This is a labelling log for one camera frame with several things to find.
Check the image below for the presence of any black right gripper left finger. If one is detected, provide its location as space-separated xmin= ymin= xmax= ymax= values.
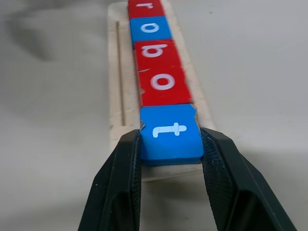
xmin=77 ymin=128 xmax=143 ymax=231

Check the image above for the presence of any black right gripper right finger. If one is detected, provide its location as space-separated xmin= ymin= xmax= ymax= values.
xmin=199 ymin=127 xmax=298 ymax=231

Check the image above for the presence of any blue letter t tile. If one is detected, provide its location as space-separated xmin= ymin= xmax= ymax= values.
xmin=139 ymin=103 xmax=204 ymax=167

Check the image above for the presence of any red letter o tile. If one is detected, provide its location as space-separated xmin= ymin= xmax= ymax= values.
xmin=136 ymin=64 xmax=196 ymax=108

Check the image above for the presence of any red letter b tile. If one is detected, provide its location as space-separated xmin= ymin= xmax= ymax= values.
xmin=132 ymin=38 xmax=185 ymax=73

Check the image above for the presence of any wooden letter tray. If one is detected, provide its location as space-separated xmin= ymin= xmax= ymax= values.
xmin=107 ymin=0 xmax=217 ymax=181

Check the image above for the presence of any blue letter o tile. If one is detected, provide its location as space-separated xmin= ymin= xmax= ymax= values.
xmin=129 ymin=16 xmax=173 ymax=50

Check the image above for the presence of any red letter r tile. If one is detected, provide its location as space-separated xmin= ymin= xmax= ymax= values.
xmin=127 ymin=0 xmax=167 ymax=20

